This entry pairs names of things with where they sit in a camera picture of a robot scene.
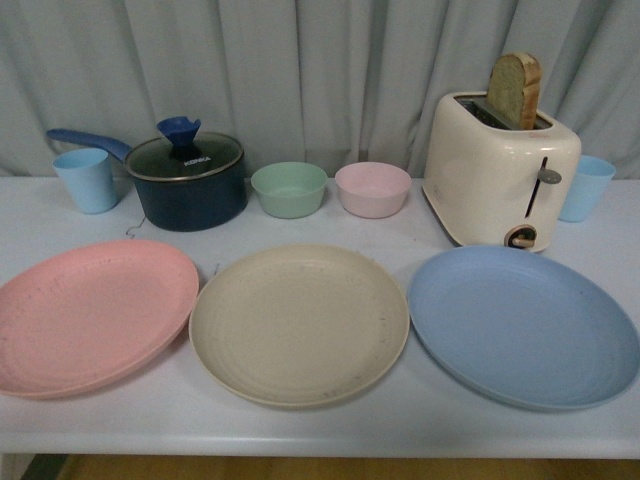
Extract blue plate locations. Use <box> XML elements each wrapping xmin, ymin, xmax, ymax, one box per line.
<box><xmin>408</xmin><ymin>246</ymin><xmax>639</xmax><ymax>411</ymax></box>

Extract pink plate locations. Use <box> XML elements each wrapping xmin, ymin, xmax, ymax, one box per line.
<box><xmin>1</xmin><ymin>240</ymin><xmax>199</xmax><ymax>399</ymax></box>

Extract green bowl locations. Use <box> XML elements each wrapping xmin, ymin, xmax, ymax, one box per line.
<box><xmin>251</xmin><ymin>162</ymin><xmax>328</xmax><ymax>219</ymax></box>

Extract pink bowl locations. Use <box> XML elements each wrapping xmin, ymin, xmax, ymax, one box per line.
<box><xmin>335</xmin><ymin>162</ymin><xmax>412</xmax><ymax>219</ymax></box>

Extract beige plate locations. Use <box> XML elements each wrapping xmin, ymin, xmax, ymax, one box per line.
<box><xmin>189</xmin><ymin>244</ymin><xmax>410</xmax><ymax>409</ymax></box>

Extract dark blue saucepan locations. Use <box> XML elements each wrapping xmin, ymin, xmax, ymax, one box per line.
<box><xmin>46</xmin><ymin>129</ymin><xmax>248</xmax><ymax>232</ymax></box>

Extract grey curtain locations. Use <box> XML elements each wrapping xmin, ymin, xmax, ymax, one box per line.
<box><xmin>1</xmin><ymin>1</ymin><xmax>639</xmax><ymax>179</ymax></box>

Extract glass pot lid blue knob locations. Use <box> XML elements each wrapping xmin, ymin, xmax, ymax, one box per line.
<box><xmin>125</xmin><ymin>116</ymin><xmax>244</xmax><ymax>182</ymax></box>

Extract cream toaster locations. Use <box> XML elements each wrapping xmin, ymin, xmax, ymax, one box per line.
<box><xmin>423</xmin><ymin>92</ymin><xmax>581</xmax><ymax>252</ymax></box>

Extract left light blue cup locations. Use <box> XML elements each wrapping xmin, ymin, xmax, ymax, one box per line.
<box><xmin>53</xmin><ymin>148</ymin><xmax>118</xmax><ymax>214</ymax></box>

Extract light blue cup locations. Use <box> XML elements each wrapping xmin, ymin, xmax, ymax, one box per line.
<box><xmin>53</xmin><ymin>148</ymin><xmax>118</xmax><ymax>214</ymax></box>
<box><xmin>559</xmin><ymin>155</ymin><xmax>616</xmax><ymax>223</ymax></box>

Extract bread slice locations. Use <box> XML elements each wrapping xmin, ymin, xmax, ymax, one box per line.
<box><xmin>486</xmin><ymin>51</ymin><xmax>542</xmax><ymax>130</ymax></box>

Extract right light blue cup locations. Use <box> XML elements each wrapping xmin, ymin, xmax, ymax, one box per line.
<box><xmin>559</xmin><ymin>155</ymin><xmax>616</xmax><ymax>223</ymax></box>

